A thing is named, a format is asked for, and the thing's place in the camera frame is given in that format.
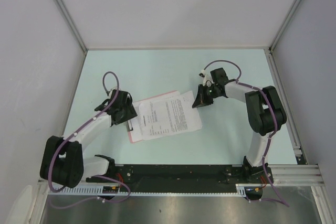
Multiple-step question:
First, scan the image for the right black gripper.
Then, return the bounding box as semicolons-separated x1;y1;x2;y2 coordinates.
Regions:
192;84;221;109

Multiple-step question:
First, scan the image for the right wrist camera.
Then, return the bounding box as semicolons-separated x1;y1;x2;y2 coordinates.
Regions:
199;69;213;87

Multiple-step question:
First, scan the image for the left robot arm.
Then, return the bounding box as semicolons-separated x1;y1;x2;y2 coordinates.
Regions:
40;89;137;193

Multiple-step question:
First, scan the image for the white cable duct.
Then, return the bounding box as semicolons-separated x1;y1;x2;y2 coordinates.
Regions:
48;184;261;197

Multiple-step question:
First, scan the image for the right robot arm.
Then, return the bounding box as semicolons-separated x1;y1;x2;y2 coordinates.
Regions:
192;68;287;183

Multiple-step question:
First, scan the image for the printed form sheet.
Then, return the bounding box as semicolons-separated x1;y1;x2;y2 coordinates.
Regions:
139;91;202;140

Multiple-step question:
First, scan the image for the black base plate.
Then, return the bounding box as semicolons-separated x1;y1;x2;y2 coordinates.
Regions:
86;164;274;194

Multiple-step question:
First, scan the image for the pink clipboard folder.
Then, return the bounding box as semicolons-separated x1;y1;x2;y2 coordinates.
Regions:
126;90;182;144

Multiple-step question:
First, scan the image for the metal clipboard clip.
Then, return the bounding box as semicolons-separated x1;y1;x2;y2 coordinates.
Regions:
127;120;134;132

